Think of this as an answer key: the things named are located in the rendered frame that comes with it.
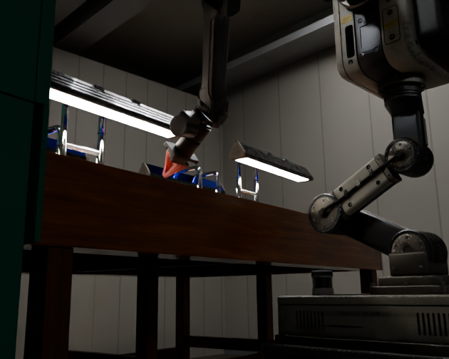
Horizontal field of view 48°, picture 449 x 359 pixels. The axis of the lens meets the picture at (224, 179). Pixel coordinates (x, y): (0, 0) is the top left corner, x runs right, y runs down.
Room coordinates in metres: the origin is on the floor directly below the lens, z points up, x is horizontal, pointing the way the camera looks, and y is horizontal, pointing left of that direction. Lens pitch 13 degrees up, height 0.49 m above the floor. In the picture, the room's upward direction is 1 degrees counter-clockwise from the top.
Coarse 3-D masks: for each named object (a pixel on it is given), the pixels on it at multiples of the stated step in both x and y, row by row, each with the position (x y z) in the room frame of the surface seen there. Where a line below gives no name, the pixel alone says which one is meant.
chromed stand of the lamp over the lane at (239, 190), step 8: (240, 168) 2.31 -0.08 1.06; (256, 168) 2.43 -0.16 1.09; (240, 176) 2.31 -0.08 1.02; (256, 176) 2.43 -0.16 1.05; (240, 184) 2.31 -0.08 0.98; (256, 184) 2.43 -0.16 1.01; (240, 192) 2.31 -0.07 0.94; (248, 192) 2.37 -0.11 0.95; (256, 192) 2.42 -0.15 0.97; (256, 200) 2.43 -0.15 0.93
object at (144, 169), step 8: (144, 168) 2.36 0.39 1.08; (152, 168) 2.39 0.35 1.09; (160, 168) 2.45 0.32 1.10; (152, 176) 2.37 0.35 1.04; (160, 176) 2.41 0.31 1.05; (176, 176) 2.52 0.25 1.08; (184, 176) 2.58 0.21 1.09; (192, 176) 2.65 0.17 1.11; (192, 184) 2.61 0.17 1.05; (208, 184) 2.73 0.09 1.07; (224, 192) 2.83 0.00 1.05
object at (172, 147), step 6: (180, 138) 1.38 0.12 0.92; (186, 138) 1.36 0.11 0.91; (168, 144) 1.38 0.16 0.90; (174, 144) 1.40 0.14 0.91; (180, 144) 1.37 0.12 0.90; (186, 144) 1.37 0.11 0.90; (192, 144) 1.36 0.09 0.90; (198, 144) 1.38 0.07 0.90; (174, 150) 1.37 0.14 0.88; (180, 150) 1.38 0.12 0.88; (186, 150) 1.38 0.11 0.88; (192, 150) 1.38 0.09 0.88; (174, 156) 1.36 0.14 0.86; (180, 156) 1.37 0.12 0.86; (186, 156) 1.39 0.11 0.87; (192, 156) 1.43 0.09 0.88
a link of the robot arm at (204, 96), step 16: (208, 0) 1.02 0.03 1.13; (224, 0) 0.97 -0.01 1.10; (240, 0) 0.99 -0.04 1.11; (208, 16) 1.04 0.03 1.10; (224, 16) 1.04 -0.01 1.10; (208, 32) 1.08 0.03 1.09; (224, 32) 1.09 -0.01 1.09; (208, 48) 1.12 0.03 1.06; (224, 48) 1.13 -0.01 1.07; (208, 64) 1.16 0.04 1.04; (224, 64) 1.18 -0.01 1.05; (208, 80) 1.21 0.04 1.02; (224, 80) 1.23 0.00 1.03; (208, 96) 1.26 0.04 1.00; (224, 96) 1.27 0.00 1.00; (208, 112) 1.31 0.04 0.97
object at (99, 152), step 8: (104, 88) 1.45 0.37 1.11; (64, 104) 1.53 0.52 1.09; (64, 112) 1.54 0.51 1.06; (64, 120) 1.54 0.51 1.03; (104, 120) 1.66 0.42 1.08; (64, 128) 1.54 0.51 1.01; (104, 128) 1.66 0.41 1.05; (64, 136) 1.54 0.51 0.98; (104, 136) 1.67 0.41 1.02; (64, 144) 1.54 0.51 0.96; (72, 144) 1.56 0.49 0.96; (104, 144) 1.68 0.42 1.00; (64, 152) 1.54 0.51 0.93; (88, 152) 1.62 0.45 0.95; (96, 152) 1.64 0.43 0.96; (104, 152) 1.68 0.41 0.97; (96, 160) 1.66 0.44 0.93
